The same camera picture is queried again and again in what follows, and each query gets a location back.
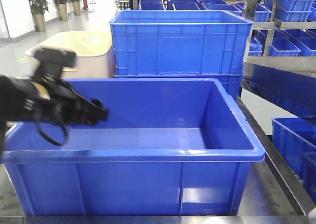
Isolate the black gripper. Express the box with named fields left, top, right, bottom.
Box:
left=29, top=78, right=109, bottom=125

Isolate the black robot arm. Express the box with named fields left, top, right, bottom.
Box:
left=0, top=75, right=109, bottom=152

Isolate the beige plastic bin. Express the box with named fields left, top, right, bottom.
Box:
left=25, top=31, right=116, bottom=78

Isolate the large blue target bin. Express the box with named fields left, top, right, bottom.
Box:
left=2, top=78, right=265, bottom=216

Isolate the blue bin lower right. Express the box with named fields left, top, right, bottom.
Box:
left=272, top=117, right=316, bottom=178

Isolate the tall blue crate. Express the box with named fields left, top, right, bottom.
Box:
left=110, top=10, right=252, bottom=98

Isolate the potted plant beige pot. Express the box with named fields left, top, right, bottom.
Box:
left=29, top=0, right=49, bottom=32

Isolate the stainless steel shelf table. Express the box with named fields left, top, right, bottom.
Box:
left=0, top=59, right=316, bottom=224

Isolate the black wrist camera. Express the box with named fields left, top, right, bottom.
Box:
left=32, top=47, right=77, bottom=80

